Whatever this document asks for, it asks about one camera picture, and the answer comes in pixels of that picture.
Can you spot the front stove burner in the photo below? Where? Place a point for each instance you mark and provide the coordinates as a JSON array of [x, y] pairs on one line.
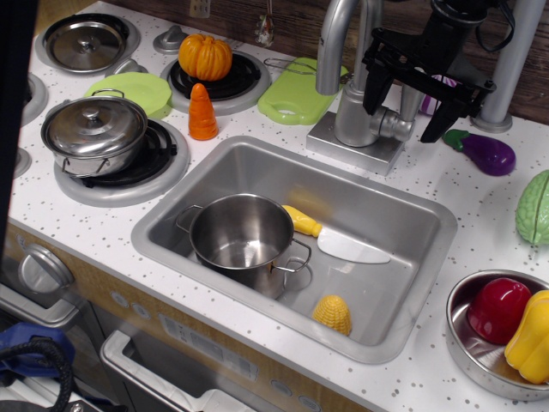
[[161, 162]]

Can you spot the oven door handle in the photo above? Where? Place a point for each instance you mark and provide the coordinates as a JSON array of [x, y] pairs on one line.
[[149, 383]]

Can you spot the red toy pepper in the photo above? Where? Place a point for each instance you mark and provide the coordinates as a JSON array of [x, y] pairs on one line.
[[496, 311]]

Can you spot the purple toy eggplant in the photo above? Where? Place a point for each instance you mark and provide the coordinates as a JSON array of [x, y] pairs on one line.
[[492, 156]]

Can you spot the silver sink basin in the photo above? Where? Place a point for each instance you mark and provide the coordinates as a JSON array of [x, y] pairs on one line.
[[363, 311]]

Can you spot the back stove burner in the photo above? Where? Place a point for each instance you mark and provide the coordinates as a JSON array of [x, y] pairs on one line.
[[239, 90]]

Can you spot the grey oven dial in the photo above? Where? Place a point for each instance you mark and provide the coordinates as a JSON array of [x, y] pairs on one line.
[[42, 272]]

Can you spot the yellow handled toy knife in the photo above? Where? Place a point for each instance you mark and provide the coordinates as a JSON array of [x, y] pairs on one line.
[[334, 243]]

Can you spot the lidded steel pot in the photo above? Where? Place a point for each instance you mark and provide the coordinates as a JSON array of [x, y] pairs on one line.
[[96, 135]]

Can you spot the stove burner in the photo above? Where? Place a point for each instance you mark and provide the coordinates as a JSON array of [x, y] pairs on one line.
[[161, 162], [239, 90]]

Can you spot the yellow toy corn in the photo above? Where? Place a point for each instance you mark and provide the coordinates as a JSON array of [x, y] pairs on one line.
[[333, 312]]

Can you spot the orange toy pumpkin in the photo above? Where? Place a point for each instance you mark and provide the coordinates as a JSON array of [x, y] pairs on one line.
[[204, 57]]

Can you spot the silver faucet lever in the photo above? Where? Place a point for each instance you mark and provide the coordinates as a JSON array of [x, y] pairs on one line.
[[398, 125]]

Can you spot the grey stove knob front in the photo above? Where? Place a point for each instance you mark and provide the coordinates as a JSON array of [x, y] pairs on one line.
[[128, 65]]

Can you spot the orange toy carrot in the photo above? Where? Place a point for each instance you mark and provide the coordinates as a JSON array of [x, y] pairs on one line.
[[202, 123]]

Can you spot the steel bowl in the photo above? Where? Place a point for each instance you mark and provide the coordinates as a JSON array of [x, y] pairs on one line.
[[482, 361]]

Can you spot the open steel pot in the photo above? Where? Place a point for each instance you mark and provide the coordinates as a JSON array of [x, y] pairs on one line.
[[247, 238]]

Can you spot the green toy cabbage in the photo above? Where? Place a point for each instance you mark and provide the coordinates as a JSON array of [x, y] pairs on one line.
[[532, 211]]

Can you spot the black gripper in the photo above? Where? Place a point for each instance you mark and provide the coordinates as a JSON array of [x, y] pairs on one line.
[[431, 62]]

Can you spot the green cutting board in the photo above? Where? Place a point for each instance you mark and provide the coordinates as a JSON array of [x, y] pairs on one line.
[[293, 99]]

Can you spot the silver toy faucet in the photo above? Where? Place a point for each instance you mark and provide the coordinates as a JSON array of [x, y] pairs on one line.
[[345, 135]]

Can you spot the grey stove knob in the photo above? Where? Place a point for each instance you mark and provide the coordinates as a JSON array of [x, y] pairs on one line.
[[128, 65], [169, 41]]

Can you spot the steel pot lid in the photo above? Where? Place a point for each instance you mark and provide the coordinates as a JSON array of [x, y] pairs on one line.
[[85, 46]]

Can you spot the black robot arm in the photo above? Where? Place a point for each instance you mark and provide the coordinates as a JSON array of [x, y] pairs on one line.
[[464, 14]]

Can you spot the wire utensil handle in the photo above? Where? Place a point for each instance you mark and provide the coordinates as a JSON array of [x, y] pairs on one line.
[[290, 66]]

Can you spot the blue clamp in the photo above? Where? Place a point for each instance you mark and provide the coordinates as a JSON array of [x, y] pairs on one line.
[[32, 350]]

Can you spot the grey support pole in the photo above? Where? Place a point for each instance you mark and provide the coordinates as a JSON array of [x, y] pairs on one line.
[[494, 116]]

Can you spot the green plastic plate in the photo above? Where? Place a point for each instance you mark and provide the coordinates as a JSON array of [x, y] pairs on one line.
[[150, 92]]

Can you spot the yellow toy pepper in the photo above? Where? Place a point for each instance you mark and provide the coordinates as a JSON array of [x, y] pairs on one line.
[[527, 351]]

